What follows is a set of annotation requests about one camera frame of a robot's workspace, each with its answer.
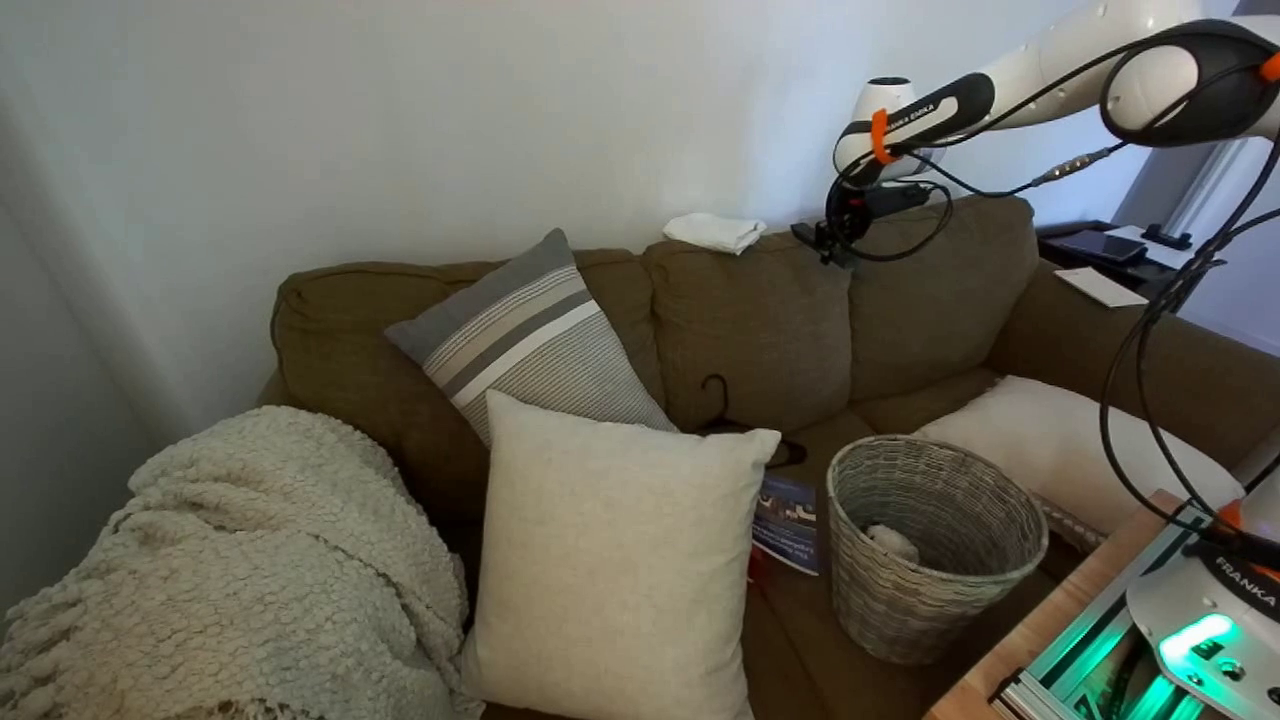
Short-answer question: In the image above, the grey wicker basket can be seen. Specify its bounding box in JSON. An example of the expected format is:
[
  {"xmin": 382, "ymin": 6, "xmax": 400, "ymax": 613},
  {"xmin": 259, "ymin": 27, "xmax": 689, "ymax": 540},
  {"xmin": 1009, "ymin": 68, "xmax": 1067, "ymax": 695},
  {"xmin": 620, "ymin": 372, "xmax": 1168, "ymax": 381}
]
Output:
[{"xmin": 818, "ymin": 432, "xmax": 1053, "ymax": 673}]

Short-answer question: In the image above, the white lace-edged pillow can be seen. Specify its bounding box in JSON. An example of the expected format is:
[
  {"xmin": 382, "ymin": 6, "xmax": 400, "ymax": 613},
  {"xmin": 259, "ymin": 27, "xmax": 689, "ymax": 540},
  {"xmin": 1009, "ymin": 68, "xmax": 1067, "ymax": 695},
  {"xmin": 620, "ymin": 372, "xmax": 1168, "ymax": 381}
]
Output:
[{"xmin": 913, "ymin": 372, "xmax": 1247, "ymax": 551}]

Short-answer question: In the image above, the black flat device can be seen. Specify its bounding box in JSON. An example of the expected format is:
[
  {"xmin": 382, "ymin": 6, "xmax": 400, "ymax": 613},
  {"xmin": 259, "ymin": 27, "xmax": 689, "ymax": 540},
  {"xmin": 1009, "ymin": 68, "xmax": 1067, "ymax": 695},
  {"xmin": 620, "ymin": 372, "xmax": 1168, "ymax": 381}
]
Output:
[{"xmin": 1037, "ymin": 215, "xmax": 1228, "ymax": 316}]

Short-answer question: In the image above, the grey striped pillow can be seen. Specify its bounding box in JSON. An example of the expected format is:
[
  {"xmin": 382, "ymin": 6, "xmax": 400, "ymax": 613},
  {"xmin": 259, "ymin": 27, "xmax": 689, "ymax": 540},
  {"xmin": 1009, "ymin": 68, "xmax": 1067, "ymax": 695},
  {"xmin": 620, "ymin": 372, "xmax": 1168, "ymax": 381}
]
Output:
[{"xmin": 380, "ymin": 224, "xmax": 674, "ymax": 452}]

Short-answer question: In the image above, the dark blue book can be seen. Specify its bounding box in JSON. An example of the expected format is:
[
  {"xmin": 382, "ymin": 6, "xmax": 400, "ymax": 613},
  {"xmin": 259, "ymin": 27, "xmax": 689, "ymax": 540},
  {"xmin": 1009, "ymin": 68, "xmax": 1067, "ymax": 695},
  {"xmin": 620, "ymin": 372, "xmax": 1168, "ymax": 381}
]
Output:
[{"xmin": 749, "ymin": 470, "xmax": 826, "ymax": 579}]

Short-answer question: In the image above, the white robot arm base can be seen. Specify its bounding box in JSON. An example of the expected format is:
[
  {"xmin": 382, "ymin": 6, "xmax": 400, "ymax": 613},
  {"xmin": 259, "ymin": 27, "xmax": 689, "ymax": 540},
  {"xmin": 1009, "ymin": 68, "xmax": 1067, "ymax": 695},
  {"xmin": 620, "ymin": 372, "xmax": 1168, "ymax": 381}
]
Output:
[{"xmin": 1123, "ymin": 458, "xmax": 1280, "ymax": 720}]

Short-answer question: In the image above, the cream square pillow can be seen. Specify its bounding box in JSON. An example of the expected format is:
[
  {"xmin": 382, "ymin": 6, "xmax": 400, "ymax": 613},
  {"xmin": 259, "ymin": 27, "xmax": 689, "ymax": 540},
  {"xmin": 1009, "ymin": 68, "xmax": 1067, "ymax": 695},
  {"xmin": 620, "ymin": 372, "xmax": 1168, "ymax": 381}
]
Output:
[{"xmin": 457, "ymin": 387, "xmax": 786, "ymax": 720}]

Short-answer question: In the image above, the wooden table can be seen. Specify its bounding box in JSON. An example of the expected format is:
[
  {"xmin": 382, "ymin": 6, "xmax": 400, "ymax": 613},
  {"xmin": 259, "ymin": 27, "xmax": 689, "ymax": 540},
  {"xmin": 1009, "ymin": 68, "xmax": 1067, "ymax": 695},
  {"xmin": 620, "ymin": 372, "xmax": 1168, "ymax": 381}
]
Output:
[{"xmin": 924, "ymin": 488, "xmax": 1196, "ymax": 720}]

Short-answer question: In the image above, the brown fabric sofa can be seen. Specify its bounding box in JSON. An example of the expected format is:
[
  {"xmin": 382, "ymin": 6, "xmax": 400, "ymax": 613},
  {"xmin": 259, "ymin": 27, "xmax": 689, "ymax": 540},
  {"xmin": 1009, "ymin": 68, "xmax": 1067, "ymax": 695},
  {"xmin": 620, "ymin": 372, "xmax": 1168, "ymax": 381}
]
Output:
[{"xmin": 259, "ymin": 195, "xmax": 1280, "ymax": 720}]

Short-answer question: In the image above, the cream knitted blanket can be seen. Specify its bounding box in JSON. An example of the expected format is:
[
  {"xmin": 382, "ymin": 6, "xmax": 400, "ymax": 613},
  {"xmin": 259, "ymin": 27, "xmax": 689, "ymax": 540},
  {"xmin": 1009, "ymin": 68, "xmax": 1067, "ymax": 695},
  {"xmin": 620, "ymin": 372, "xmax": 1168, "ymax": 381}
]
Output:
[{"xmin": 0, "ymin": 402, "xmax": 477, "ymax": 720}]

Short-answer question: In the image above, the white folded cloth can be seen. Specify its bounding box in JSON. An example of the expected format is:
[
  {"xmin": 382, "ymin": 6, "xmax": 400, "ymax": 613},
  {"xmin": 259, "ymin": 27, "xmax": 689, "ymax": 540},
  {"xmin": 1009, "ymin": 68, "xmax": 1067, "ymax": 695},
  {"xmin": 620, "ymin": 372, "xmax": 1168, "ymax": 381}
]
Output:
[{"xmin": 661, "ymin": 208, "xmax": 773, "ymax": 257}]

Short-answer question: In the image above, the white item in basket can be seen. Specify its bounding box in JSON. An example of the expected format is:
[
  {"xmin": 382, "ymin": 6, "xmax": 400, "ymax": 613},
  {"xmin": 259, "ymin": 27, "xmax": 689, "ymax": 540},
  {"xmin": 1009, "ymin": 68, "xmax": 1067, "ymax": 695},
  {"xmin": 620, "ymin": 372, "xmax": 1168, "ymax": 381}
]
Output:
[{"xmin": 859, "ymin": 520, "xmax": 924, "ymax": 564}]

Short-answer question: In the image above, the black curved hook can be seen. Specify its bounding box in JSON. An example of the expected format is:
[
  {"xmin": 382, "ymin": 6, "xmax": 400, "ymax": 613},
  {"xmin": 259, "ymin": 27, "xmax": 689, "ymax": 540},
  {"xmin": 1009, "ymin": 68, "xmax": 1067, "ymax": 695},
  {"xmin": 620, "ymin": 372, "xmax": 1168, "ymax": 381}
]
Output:
[{"xmin": 690, "ymin": 372, "xmax": 750, "ymax": 436}]

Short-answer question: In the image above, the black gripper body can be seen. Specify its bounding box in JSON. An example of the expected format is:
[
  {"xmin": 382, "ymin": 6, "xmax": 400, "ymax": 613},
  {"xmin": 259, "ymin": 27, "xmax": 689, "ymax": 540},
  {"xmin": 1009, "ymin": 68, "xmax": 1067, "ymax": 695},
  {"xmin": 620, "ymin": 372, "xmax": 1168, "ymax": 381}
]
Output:
[{"xmin": 818, "ymin": 178, "xmax": 940, "ymax": 242}]

